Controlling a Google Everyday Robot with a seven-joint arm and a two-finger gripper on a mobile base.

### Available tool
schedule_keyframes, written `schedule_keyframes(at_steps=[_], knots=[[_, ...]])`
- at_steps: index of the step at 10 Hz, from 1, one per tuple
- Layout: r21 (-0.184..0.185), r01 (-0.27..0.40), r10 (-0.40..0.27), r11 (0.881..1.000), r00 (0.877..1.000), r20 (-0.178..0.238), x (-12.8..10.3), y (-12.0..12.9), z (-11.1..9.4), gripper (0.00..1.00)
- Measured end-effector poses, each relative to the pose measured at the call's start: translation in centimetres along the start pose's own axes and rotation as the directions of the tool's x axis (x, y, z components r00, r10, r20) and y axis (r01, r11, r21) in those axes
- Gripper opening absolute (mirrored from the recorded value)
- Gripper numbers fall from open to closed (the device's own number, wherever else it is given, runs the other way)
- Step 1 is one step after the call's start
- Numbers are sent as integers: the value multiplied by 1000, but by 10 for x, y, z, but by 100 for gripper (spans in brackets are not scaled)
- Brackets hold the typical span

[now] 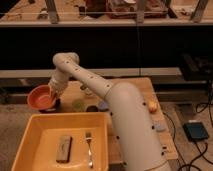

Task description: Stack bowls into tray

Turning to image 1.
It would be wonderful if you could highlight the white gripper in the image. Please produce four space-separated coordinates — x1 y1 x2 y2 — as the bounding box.
48 69 69 98

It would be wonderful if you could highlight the orange bowl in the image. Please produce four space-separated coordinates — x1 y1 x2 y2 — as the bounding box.
27 85 56 110

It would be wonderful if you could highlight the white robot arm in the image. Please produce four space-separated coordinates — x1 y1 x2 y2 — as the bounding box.
49 52 172 171

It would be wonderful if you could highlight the yellow plastic tray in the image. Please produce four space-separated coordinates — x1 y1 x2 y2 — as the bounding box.
11 113 108 171

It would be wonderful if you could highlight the dark purple bowl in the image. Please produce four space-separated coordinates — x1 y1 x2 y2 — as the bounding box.
39 99 61 113

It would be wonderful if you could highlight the wooden table board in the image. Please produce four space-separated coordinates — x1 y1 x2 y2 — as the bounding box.
55 77 178 166

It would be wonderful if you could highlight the green small cup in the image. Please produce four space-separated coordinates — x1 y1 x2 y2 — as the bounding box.
72 99 86 112

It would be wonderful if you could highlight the small dark dish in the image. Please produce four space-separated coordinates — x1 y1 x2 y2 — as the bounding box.
86 105 99 112

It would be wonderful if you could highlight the blue sponge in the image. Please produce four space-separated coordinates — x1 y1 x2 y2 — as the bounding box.
98 101 109 112

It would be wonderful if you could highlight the silver fork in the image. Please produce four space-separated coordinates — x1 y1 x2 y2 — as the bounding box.
85 132 93 169

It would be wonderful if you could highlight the brown sponge block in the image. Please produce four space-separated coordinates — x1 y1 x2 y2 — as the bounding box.
56 135 72 163

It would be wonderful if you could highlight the grey blue cloth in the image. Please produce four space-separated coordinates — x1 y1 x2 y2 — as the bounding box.
154 122 166 132

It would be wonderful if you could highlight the blue pedal box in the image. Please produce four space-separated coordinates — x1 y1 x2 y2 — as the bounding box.
183 122 209 141

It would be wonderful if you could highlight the black cable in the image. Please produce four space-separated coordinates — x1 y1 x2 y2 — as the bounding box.
163 79 213 171

